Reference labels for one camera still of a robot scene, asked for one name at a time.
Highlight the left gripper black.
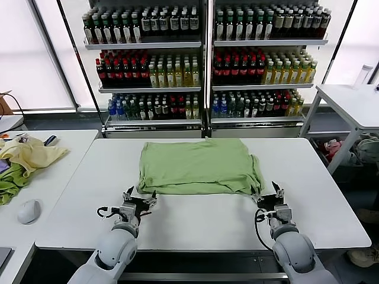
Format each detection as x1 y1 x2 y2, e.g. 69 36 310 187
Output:
121 185 158 217

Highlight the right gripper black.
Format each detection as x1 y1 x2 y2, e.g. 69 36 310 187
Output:
250 180 287 209

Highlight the green polo shirt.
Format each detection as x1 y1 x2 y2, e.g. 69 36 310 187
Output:
136 137 266 196

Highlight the black storage bin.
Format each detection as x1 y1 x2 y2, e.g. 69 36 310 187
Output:
309 136 367 183

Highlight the pink red cloth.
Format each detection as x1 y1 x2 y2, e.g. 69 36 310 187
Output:
324 140 344 156

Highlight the tan sneaker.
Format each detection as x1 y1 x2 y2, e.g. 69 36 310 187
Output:
347 247 379 269
357 208 379 225

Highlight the pale crumpled garment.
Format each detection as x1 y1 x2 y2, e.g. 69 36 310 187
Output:
354 133 379 165

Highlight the white computer mouse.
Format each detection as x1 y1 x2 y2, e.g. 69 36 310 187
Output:
17 199 41 225

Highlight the pale yellow garment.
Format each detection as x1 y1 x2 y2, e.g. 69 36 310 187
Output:
0 137 70 178

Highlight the red-cap cola bottle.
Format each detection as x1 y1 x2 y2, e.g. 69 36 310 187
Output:
140 58 149 87
113 58 123 87
231 57 240 86
256 57 266 86
239 57 249 86
248 57 258 86
131 58 140 87
214 57 223 86
96 58 105 87
105 58 114 87
122 58 131 87
222 57 232 86

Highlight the lime green garment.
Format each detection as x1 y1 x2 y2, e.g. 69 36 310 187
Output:
0 164 32 206

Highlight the grey laptop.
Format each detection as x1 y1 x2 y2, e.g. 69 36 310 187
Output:
0 247 14 269

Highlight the white rounded desk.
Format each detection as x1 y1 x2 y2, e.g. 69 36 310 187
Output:
0 115 24 133

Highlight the metal drinks shelf rack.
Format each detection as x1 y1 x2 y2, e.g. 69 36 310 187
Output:
207 0 330 139
82 0 208 139

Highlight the cardboard box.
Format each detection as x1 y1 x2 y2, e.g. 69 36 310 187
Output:
0 90 14 115

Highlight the green-cap dark tea bottle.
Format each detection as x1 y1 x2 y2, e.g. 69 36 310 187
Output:
254 13 265 41
112 14 122 44
83 14 94 44
93 14 103 44
244 13 255 41
122 14 132 44
235 13 245 41
215 13 226 41
102 14 113 44
264 13 274 41
131 14 142 44
224 13 235 41

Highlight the dark bottle beige label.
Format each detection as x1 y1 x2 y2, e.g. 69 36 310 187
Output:
321 11 332 40
302 11 313 40
311 11 322 40
283 11 294 40
274 11 284 40
293 11 303 40

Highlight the white-cap black-label bottle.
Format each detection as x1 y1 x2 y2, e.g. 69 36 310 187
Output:
189 10 200 38
169 10 179 38
150 10 160 38
141 10 151 38
179 10 190 38
159 10 169 38

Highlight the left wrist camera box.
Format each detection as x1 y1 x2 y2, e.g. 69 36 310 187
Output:
118 202 137 222

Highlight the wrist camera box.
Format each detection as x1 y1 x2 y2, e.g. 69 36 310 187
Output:
274 204 293 222
118 202 137 222

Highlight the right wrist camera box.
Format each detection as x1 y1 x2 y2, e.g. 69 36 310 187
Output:
274 204 293 222

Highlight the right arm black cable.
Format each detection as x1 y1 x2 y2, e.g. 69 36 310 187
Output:
254 208 276 249

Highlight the white metal-frame table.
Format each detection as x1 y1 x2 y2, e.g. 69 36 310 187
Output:
298 84 379 175

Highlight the thin black cable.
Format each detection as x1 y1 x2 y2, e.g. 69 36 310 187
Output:
0 91 25 115

